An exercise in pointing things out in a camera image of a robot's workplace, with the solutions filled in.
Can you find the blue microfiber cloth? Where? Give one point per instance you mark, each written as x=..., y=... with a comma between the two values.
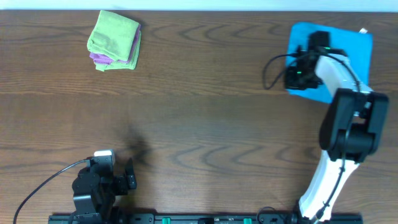
x=354, y=46

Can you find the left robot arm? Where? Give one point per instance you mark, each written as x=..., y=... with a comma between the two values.
x=95, y=191

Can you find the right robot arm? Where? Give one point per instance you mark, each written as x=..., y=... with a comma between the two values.
x=349, y=133

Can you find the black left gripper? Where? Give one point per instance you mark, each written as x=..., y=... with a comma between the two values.
x=125, y=181

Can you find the green folded cloth top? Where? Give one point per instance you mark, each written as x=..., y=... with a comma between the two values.
x=113, y=36

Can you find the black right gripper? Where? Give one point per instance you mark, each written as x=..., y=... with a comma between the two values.
x=296, y=78

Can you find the green folded cloth bottom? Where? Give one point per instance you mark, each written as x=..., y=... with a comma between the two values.
x=131, y=65

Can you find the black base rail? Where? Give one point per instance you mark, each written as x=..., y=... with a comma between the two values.
x=267, y=218

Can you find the green folded cloth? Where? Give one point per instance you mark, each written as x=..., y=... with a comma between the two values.
x=131, y=65
x=113, y=36

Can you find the purple folded cloth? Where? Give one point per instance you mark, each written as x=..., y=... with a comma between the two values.
x=105, y=60

